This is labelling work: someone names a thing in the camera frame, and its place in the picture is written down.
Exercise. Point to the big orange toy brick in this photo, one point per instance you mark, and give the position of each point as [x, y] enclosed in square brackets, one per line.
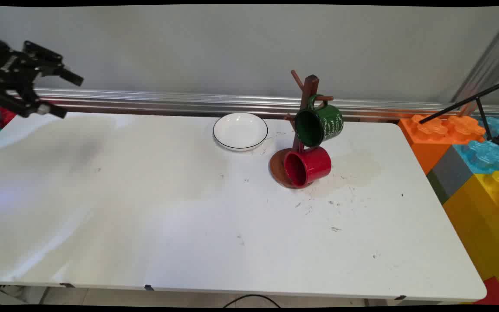
[431, 134]

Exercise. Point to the black tripod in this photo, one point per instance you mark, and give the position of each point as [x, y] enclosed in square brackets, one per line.
[477, 102]

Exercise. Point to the big yellow toy brick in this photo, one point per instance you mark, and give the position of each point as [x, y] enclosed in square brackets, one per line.
[479, 225]

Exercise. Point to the big red toy brick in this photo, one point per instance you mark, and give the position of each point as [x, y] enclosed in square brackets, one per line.
[494, 292]

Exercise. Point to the aluminium corner profile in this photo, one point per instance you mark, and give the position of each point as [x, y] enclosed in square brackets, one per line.
[485, 56]

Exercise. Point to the brown wooden mug tree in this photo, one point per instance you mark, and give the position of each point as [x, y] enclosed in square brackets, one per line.
[303, 89]

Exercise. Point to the big blue toy brick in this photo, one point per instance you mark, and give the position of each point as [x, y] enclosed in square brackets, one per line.
[485, 151]

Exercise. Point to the big grey toy brick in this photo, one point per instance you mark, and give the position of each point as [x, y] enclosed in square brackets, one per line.
[453, 171]

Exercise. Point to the aluminium rail along wall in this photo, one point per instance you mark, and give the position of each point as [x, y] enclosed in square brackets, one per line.
[189, 102]

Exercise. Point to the white plate with black rim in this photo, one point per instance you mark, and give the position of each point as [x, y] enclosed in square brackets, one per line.
[240, 130]

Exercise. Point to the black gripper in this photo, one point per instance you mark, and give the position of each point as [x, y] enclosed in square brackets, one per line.
[4, 65]

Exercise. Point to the green mug with white print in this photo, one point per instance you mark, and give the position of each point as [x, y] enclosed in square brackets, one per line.
[321, 125]

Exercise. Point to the red mug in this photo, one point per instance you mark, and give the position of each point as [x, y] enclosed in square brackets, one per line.
[308, 167]

